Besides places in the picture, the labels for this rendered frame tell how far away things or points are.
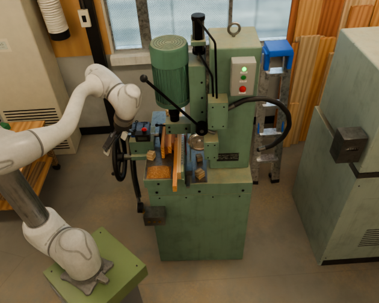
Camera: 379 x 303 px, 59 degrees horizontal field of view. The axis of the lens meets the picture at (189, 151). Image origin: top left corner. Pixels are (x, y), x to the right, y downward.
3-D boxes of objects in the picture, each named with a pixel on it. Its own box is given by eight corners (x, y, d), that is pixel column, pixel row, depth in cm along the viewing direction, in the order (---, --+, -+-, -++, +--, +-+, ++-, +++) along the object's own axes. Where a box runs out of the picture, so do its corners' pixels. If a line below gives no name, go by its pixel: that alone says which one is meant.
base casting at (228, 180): (154, 143, 219) (153, 133, 213) (242, 141, 218) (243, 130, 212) (148, 196, 186) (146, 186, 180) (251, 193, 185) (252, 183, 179)
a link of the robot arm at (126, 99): (141, 115, 153) (121, 96, 155) (150, 91, 141) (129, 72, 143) (124, 125, 146) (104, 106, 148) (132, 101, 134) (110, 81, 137)
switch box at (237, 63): (229, 89, 153) (231, 56, 142) (251, 88, 152) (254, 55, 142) (230, 96, 148) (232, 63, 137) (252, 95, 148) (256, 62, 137)
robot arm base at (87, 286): (95, 301, 146) (92, 296, 142) (59, 278, 155) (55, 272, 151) (121, 267, 158) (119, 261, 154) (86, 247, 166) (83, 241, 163)
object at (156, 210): (145, 214, 198) (144, 206, 193) (166, 214, 198) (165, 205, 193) (144, 226, 192) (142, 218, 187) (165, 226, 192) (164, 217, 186)
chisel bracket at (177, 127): (166, 128, 187) (165, 116, 181) (192, 127, 186) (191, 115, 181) (166, 137, 181) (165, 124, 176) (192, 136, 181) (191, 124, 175)
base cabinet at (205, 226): (163, 210, 268) (153, 143, 220) (236, 208, 266) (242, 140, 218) (159, 261, 235) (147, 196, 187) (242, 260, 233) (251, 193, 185)
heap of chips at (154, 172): (147, 166, 177) (147, 163, 175) (171, 166, 177) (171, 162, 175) (146, 178, 171) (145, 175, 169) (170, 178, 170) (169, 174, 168)
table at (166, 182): (139, 118, 219) (138, 111, 215) (185, 117, 218) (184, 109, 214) (126, 189, 174) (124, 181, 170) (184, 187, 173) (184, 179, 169)
